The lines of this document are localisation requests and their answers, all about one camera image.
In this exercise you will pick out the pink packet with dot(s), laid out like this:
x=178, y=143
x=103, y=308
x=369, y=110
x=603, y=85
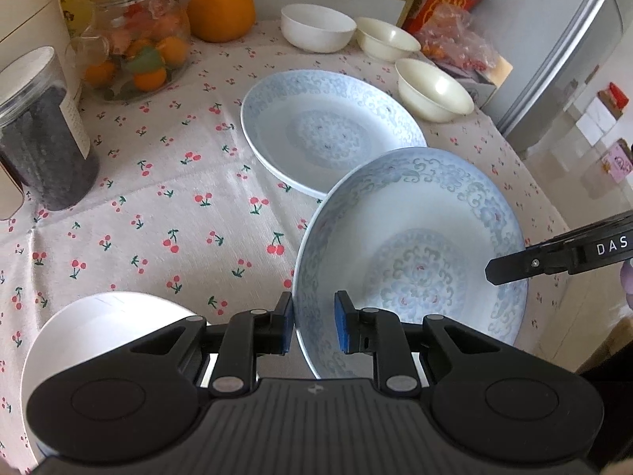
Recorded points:
x=620, y=161

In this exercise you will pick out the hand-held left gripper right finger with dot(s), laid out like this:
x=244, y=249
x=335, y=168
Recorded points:
x=341, y=326

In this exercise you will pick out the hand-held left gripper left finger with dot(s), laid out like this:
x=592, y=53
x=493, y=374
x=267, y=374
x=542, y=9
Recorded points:
x=288, y=329

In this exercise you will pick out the white small boxes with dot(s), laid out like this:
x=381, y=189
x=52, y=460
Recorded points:
x=593, y=121

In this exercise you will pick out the red and white small box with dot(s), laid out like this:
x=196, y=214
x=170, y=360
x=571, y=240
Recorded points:
x=611, y=101

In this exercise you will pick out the silver refrigerator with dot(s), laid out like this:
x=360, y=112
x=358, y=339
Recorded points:
x=554, y=49

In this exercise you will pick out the white bowl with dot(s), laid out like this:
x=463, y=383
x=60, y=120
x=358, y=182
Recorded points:
x=316, y=24

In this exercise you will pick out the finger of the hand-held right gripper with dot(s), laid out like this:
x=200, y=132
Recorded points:
x=544, y=260

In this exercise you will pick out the clear jar with dark contents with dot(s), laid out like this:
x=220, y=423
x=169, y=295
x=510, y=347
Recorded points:
x=44, y=138

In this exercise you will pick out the plastic bag of oranges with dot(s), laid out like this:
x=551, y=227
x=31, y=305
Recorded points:
x=455, y=34

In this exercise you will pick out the dark and white carton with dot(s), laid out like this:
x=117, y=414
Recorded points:
x=487, y=84

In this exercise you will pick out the large orange citrus fruit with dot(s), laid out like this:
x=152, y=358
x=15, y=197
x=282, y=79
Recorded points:
x=220, y=7

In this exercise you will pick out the plain white plate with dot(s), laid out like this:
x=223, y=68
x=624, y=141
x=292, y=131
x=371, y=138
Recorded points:
x=99, y=321

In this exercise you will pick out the glass jar of small oranges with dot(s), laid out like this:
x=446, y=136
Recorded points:
x=143, y=54

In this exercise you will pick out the cream bowl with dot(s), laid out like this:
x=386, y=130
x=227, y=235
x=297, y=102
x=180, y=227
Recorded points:
x=435, y=91
x=388, y=37

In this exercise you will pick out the blue patterned plate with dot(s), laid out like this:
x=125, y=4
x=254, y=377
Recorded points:
x=420, y=208
x=326, y=123

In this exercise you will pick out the cherry print tablecloth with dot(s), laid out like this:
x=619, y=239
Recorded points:
x=173, y=168

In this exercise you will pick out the cream appliance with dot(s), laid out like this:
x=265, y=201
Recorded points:
x=29, y=5

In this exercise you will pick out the person's right hand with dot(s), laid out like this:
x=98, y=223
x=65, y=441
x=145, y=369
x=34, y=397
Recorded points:
x=627, y=282

